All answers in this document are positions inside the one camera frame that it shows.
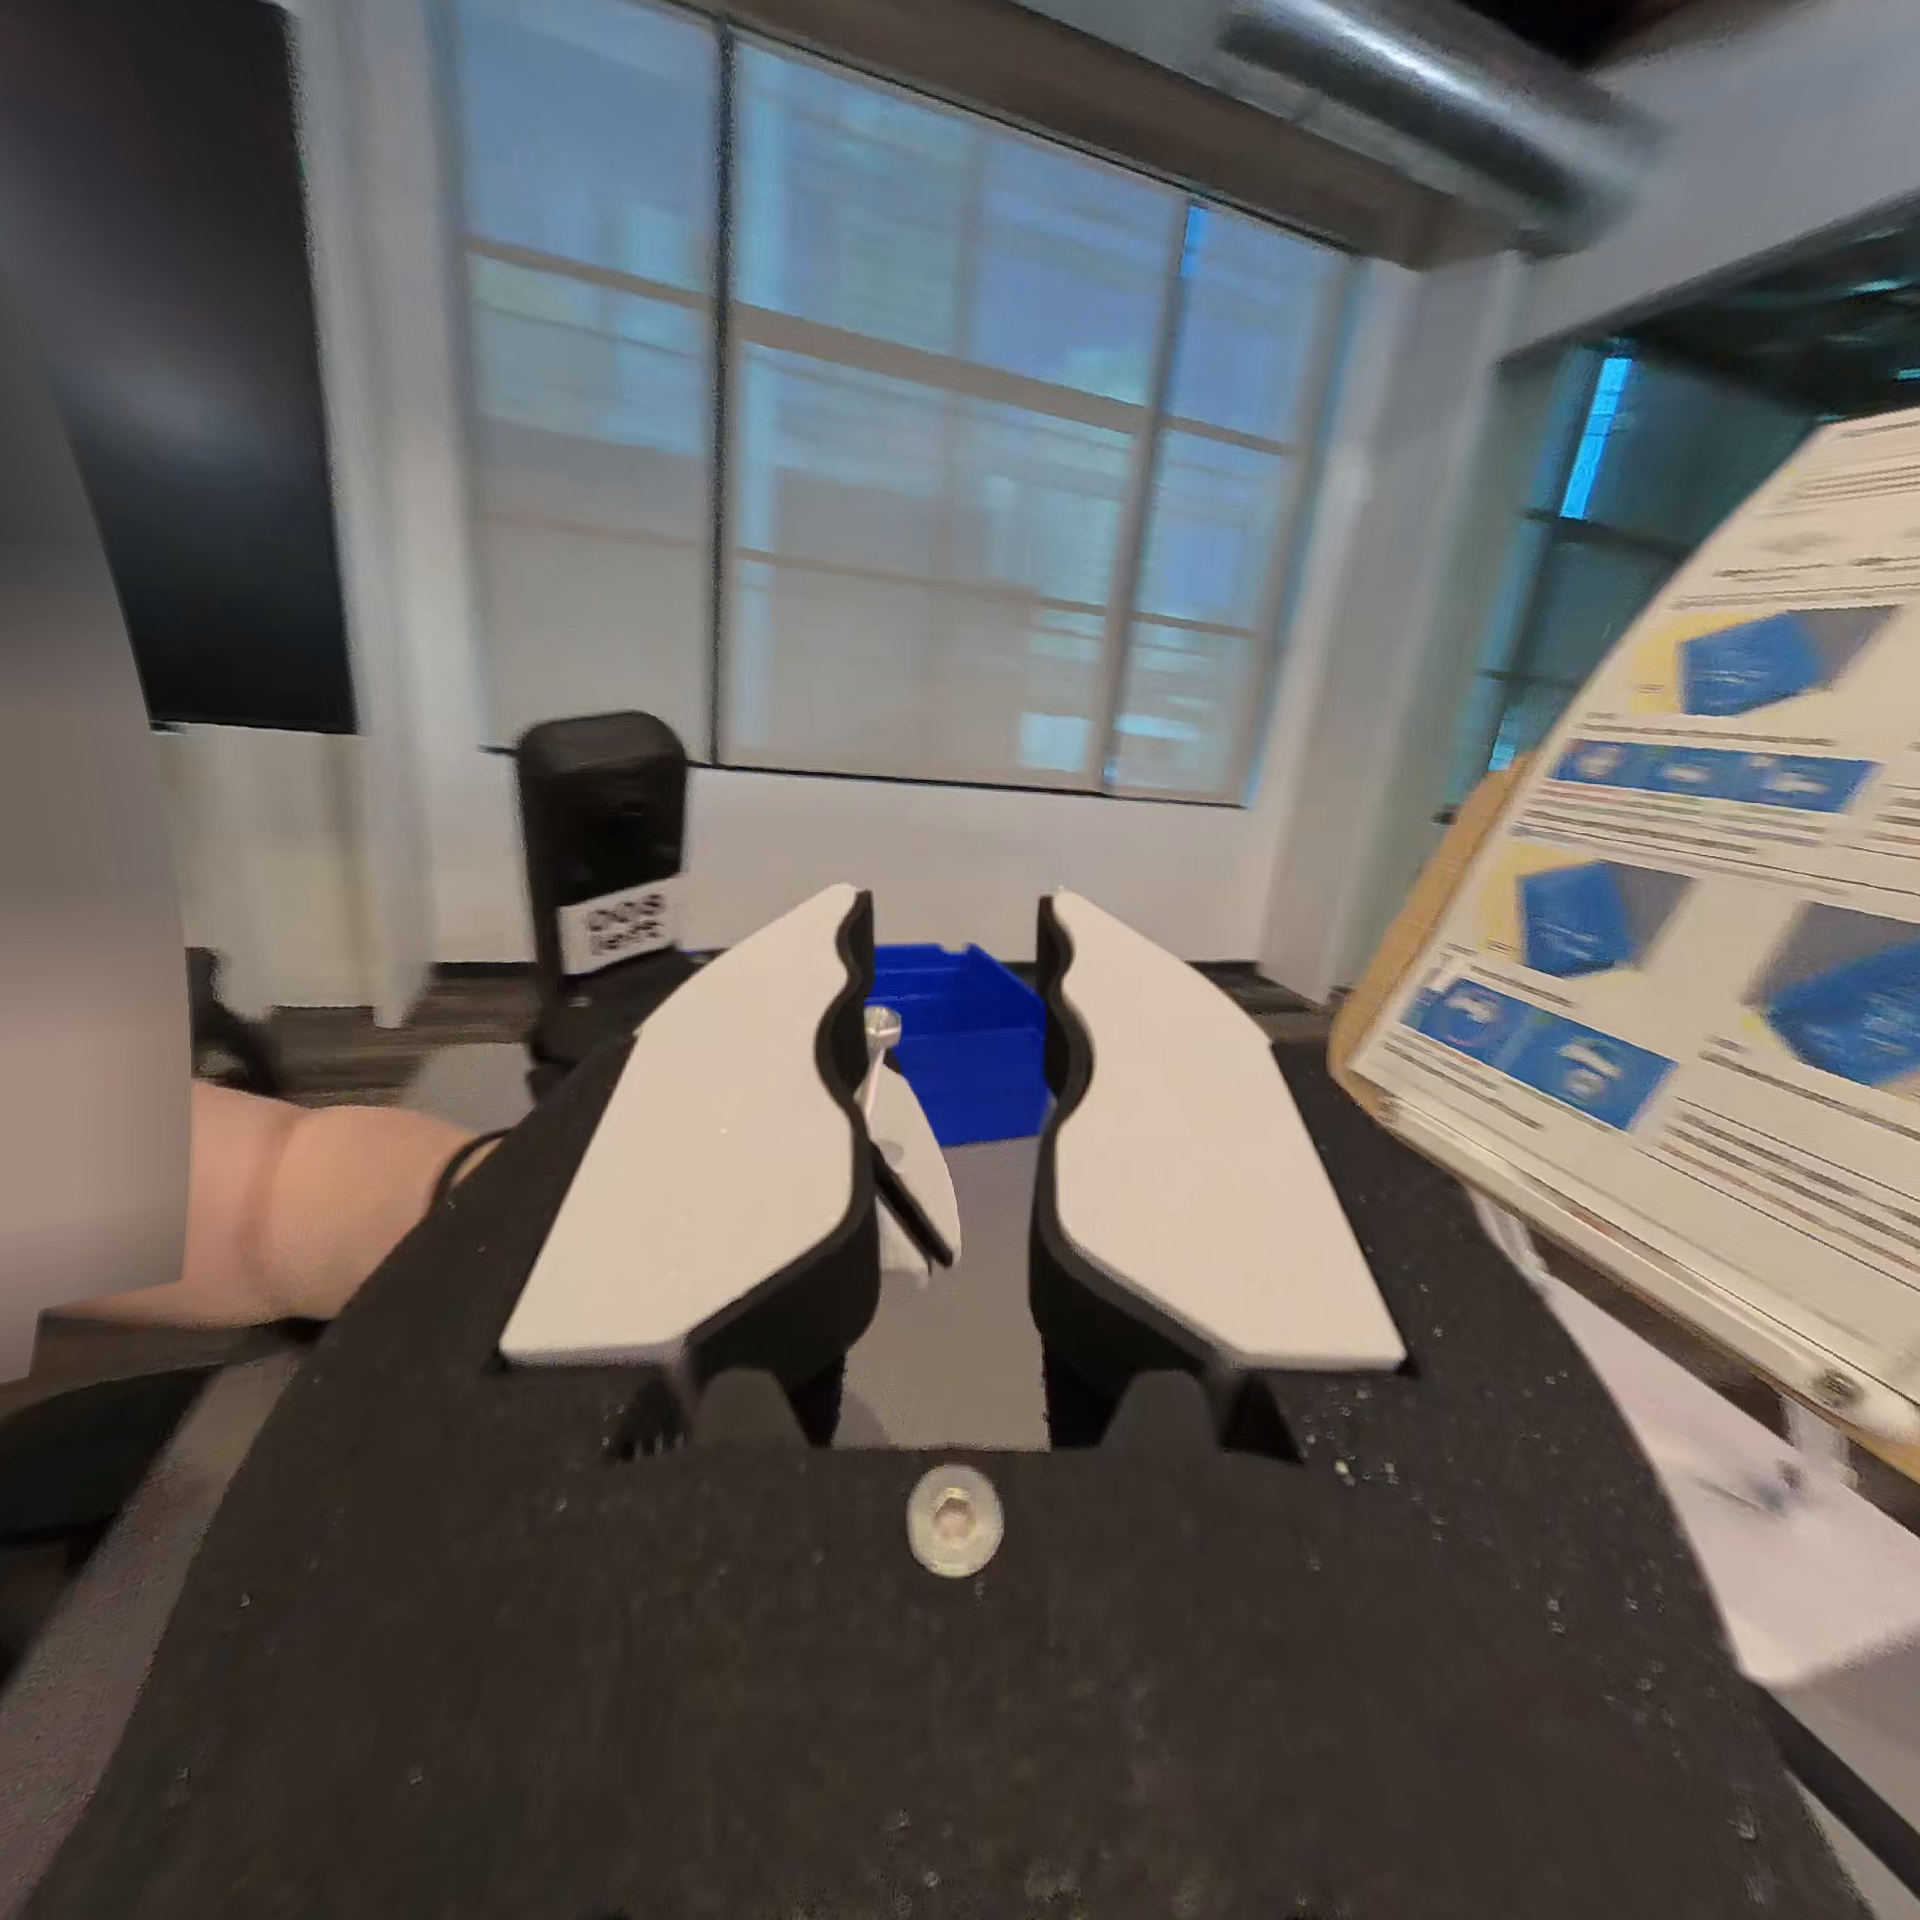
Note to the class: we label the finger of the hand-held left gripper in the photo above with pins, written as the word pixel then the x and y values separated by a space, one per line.
pixel 915 1171

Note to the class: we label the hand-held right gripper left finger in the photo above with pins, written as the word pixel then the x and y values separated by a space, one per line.
pixel 704 1154

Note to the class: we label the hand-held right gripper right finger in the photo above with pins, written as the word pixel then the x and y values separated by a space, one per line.
pixel 1201 1171

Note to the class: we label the blue plastic bin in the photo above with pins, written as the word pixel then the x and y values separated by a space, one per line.
pixel 967 1050

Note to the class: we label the silver hex bolt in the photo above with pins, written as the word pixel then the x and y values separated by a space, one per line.
pixel 880 1029

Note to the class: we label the person's left forearm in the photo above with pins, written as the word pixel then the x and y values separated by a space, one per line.
pixel 330 1200

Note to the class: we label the large gridded window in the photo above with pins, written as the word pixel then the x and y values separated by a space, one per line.
pixel 931 450

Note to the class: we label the instruction sheet on clipboard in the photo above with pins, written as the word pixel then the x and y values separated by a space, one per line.
pixel 1695 900

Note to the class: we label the large black panel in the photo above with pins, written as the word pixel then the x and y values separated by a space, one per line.
pixel 195 375

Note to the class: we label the white sheet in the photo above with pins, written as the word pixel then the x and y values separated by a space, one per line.
pixel 1799 1575

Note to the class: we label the silver ceiling duct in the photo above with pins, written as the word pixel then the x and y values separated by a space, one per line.
pixel 1441 105

